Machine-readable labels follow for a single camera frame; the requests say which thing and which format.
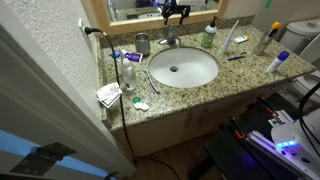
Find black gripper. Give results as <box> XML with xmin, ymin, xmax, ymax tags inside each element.
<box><xmin>161</xmin><ymin>0</ymin><xmax>192</xmax><ymax>26</ymax></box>

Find chrome sink faucet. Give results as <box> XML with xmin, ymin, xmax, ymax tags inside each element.
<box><xmin>158</xmin><ymin>24</ymin><xmax>183</xmax><ymax>48</ymax></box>

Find green soap pump bottle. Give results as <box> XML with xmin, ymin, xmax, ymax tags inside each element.
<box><xmin>200</xmin><ymin>15</ymin><xmax>220</xmax><ymax>49</ymax></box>

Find steel tumbler cup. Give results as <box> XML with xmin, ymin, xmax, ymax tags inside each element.
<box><xmin>134</xmin><ymin>32</ymin><xmax>152</xmax><ymax>57</ymax></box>

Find purple toothpaste tube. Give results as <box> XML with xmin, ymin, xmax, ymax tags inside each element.
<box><xmin>124</xmin><ymin>52</ymin><xmax>145</xmax><ymax>64</ymax></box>

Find white oval sink basin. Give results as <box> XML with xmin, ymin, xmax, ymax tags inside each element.
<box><xmin>148</xmin><ymin>47</ymin><xmax>220</xmax><ymax>89</ymax></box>

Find tall white squeeze tube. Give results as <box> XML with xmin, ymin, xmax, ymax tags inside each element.
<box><xmin>219</xmin><ymin>19</ymin><xmax>241</xmax><ymax>55</ymax></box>

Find blue white toothbrush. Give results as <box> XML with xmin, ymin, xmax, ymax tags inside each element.
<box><xmin>141</xmin><ymin>67</ymin><xmax>162</xmax><ymax>96</ymax></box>

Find small blue cap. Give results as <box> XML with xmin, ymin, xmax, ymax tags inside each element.
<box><xmin>110</xmin><ymin>50</ymin><xmax>122</xmax><ymax>60</ymax></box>

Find small white yellow tube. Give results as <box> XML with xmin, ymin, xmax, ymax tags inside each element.
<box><xmin>233</xmin><ymin>34</ymin><xmax>251</xmax><ymax>45</ymax></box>

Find clear plastic bottle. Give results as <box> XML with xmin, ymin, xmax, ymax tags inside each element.
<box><xmin>119</xmin><ymin>49</ymin><xmax>139</xmax><ymax>92</ymax></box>

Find blue razor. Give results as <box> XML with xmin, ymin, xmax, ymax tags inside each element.
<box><xmin>227</xmin><ymin>51</ymin><xmax>248</xmax><ymax>62</ymax></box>

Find white green contact lens case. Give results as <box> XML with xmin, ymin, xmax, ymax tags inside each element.
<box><xmin>132</xmin><ymin>96</ymin><xmax>151</xmax><ymax>112</ymax></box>

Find spray can with orange cap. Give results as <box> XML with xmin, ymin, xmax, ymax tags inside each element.
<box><xmin>252</xmin><ymin>21</ymin><xmax>282</xmax><ymax>57</ymax></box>

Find white paper packets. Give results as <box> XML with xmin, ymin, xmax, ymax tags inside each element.
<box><xmin>95</xmin><ymin>82</ymin><xmax>124</xmax><ymax>109</ymax></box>

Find beige vanity cabinet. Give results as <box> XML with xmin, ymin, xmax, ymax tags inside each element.
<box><xmin>99</xmin><ymin>75</ymin><xmax>301</xmax><ymax>158</ymax></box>

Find white bottle with purple cap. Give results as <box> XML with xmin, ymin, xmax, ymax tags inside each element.
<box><xmin>266</xmin><ymin>50</ymin><xmax>291</xmax><ymax>74</ymax></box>

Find white toilet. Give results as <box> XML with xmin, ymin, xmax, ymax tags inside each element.
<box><xmin>279</xmin><ymin>18</ymin><xmax>320</xmax><ymax>108</ymax></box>

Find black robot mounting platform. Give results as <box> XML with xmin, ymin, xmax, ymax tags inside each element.
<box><xmin>186</xmin><ymin>94</ymin><xmax>320</xmax><ymax>180</ymax></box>

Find white door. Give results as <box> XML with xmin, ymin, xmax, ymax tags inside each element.
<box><xmin>0</xmin><ymin>6</ymin><xmax>138</xmax><ymax>180</ymax></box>

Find dark metal door hinge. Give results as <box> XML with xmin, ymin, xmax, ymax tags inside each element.
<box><xmin>9</xmin><ymin>142</ymin><xmax>78</xmax><ymax>177</ymax></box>

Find wooden framed wall mirror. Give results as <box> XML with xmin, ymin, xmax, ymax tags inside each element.
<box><xmin>80</xmin><ymin>0</ymin><xmax>230</xmax><ymax>36</ymax></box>

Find white wall outlet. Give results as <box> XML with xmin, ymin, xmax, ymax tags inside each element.
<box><xmin>78</xmin><ymin>17</ymin><xmax>95</xmax><ymax>57</ymax></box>

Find black power cable with plug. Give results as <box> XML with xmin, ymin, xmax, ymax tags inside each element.
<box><xmin>84</xmin><ymin>26</ymin><xmax>183</xmax><ymax>180</ymax></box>

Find black clamp with orange handle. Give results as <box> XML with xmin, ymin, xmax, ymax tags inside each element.
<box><xmin>229</xmin><ymin>116</ymin><xmax>247</xmax><ymax>141</ymax></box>
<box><xmin>257</xmin><ymin>96</ymin><xmax>288</xmax><ymax>127</ymax></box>

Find aluminium mounting rail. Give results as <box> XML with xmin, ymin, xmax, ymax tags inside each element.
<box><xmin>244</xmin><ymin>129</ymin><xmax>315</xmax><ymax>180</ymax></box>

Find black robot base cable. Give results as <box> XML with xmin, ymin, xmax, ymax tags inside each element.
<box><xmin>297</xmin><ymin>81</ymin><xmax>320</xmax><ymax>158</ymax></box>

